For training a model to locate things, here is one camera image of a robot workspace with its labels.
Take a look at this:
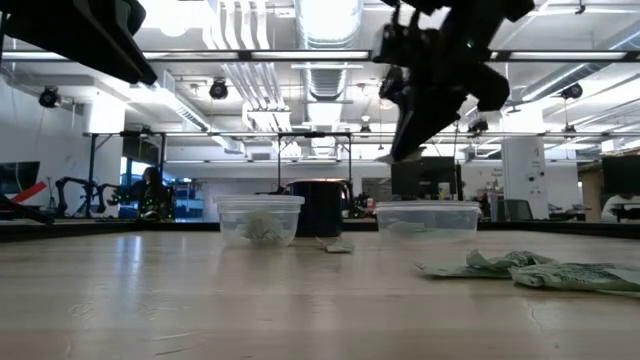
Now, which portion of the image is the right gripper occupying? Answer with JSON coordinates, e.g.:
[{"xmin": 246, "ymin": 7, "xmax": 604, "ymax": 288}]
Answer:
[{"xmin": 380, "ymin": 24, "xmax": 511, "ymax": 162}]

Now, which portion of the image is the green Stevia sweetener packet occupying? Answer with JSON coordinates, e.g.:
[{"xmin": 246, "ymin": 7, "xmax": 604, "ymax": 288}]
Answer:
[
  {"xmin": 315, "ymin": 236, "xmax": 357, "ymax": 255},
  {"xmin": 414, "ymin": 262, "xmax": 514, "ymax": 280},
  {"xmin": 241, "ymin": 209, "xmax": 286, "ymax": 246},
  {"xmin": 508, "ymin": 262, "xmax": 640, "ymax": 296},
  {"xmin": 465, "ymin": 248, "xmax": 559, "ymax": 271},
  {"xmin": 387, "ymin": 219, "xmax": 451, "ymax": 236}
]

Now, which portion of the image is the black monitor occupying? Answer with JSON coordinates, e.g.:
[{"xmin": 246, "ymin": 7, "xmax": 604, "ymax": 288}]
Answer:
[
  {"xmin": 0, "ymin": 160, "xmax": 41, "ymax": 197},
  {"xmin": 601, "ymin": 154, "xmax": 640, "ymax": 196},
  {"xmin": 390, "ymin": 156, "xmax": 459, "ymax": 197}
]

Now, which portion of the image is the clear plastic container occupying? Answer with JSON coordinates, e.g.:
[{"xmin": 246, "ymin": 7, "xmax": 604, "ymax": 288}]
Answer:
[
  {"xmin": 215, "ymin": 194, "xmax": 306, "ymax": 249},
  {"xmin": 374, "ymin": 200, "xmax": 483, "ymax": 245}
]

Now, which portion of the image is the white pillar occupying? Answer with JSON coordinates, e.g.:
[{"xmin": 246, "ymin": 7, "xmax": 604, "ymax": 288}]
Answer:
[{"xmin": 501, "ymin": 135, "xmax": 550, "ymax": 221}]

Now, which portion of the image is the grey office chair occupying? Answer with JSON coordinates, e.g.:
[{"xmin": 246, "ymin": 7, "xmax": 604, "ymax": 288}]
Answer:
[{"xmin": 503, "ymin": 198, "xmax": 535, "ymax": 222}]

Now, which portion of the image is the black cup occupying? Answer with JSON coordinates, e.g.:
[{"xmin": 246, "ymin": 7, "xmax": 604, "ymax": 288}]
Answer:
[{"xmin": 287, "ymin": 178, "xmax": 351, "ymax": 239}]

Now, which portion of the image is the person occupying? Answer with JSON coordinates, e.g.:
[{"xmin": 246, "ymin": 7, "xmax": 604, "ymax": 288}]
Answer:
[
  {"xmin": 127, "ymin": 166, "xmax": 175, "ymax": 222},
  {"xmin": 599, "ymin": 193, "xmax": 640, "ymax": 223}
]

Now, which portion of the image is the red slanted bar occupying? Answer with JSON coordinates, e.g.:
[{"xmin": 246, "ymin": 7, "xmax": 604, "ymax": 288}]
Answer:
[{"xmin": 10, "ymin": 180, "xmax": 49, "ymax": 204}]

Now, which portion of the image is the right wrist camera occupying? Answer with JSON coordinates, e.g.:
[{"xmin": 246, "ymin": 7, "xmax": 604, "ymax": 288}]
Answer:
[{"xmin": 372, "ymin": 23, "xmax": 417, "ymax": 65}]

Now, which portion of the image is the silver ceiling duct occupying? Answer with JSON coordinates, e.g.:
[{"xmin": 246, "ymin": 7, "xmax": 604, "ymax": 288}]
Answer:
[{"xmin": 294, "ymin": 0, "xmax": 365, "ymax": 101}]

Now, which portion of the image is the black background workstation frame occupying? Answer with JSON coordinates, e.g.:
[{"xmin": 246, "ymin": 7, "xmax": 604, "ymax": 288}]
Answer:
[{"xmin": 82, "ymin": 130, "xmax": 169, "ymax": 221}]

